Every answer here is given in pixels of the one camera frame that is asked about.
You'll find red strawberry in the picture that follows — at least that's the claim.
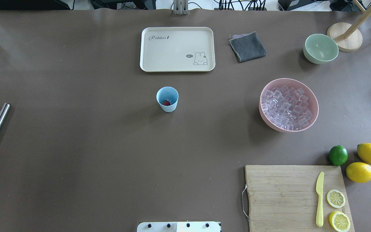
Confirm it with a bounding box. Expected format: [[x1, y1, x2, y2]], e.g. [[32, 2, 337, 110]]
[[162, 100, 171, 106]]

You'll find light blue plastic cup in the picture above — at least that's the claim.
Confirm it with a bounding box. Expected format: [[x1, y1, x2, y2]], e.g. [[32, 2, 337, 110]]
[[156, 86, 179, 112]]

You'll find pile of clear ice cubes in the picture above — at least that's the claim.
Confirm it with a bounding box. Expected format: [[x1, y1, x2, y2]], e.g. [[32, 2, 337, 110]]
[[260, 85, 314, 131]]

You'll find wooden cup tree stand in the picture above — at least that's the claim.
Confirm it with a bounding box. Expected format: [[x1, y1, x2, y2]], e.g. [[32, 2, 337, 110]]
[[327, 0, 371, 52]]

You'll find cream rabbit serving tray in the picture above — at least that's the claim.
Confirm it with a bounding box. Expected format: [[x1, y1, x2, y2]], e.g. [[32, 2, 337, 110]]
[[139, 27, 215, 72]]

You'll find folded grey cloth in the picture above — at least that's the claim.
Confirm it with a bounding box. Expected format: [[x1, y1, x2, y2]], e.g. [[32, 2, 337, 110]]
[[229, 31, 267, 62]]

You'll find pink bowl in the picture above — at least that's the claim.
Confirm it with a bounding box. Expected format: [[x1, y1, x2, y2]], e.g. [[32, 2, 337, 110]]
[[259, 78, 319, 132]]

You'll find bamboo cutting board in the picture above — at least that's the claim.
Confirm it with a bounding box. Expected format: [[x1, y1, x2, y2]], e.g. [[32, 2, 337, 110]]
[[245, 165, 347, 232]]

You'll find mint green bowl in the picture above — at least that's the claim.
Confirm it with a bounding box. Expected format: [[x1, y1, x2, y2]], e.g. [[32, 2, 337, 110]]
[[303, 34, 339, 64]]

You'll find yellow plastic knife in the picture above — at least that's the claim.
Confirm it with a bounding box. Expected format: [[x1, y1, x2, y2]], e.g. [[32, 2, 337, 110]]
[[315, 172, 325, 227]]

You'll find green lime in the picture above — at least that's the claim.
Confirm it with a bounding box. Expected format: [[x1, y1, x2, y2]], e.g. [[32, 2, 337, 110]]
[[328, 145, 349, 166]]

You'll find lemon half upper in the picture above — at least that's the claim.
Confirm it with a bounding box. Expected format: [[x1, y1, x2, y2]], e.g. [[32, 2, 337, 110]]
[[326, 189, 346, 208]]

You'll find lemon half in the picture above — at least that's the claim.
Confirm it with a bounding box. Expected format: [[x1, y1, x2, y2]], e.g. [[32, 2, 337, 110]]
[[326, 189, 346, 208], [328, 210, 351, 232]]

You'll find whole yellow lemon lower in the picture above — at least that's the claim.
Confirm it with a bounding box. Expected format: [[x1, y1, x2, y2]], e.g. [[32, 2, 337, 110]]
[[346, 162, 371, 183]]

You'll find lemon half lower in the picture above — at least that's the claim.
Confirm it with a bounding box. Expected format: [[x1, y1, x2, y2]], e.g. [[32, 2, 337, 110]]
[[328, 210, 351, 232]]

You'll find aluminium frame post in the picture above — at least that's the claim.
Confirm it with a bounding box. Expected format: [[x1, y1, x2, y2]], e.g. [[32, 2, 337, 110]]
[[173, 0, 189, 15]]

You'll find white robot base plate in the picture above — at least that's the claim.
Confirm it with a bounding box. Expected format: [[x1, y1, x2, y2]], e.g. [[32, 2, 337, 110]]
[[137, 221, 222, 232]]

